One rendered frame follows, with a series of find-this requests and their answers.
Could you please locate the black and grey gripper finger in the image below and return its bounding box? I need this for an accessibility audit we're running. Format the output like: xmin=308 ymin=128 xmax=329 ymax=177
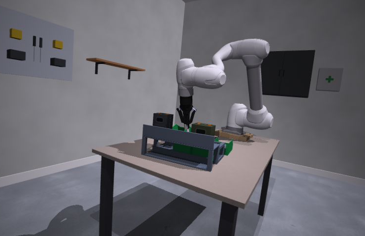
xmin=177 ymin=107 xmax=186 ymax=130
xmin=186 ymin=108 xmax=197 ymax=132

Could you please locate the olive green case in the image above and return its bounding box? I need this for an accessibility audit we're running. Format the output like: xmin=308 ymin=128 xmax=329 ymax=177
xmin=191 ymin=122 xmax=215 ymax=136

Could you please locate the dark grey metal shelf rack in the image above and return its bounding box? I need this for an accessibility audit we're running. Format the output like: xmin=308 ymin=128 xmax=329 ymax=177
xmin=141 ymin=124 xmax=226 ymax=172

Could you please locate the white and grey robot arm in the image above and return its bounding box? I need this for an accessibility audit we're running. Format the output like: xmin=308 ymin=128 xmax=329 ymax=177
xmin=176 ymin=39 xmax=274 ymax=135

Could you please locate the black tool case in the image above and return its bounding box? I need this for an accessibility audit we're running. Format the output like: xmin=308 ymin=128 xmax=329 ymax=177
xmin=152 ymin=113 xmax=173 ymax=129

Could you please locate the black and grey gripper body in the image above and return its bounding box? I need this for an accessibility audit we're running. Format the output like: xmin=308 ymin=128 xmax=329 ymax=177
xmin=180 ymin=96 xmax=193 ymax=113

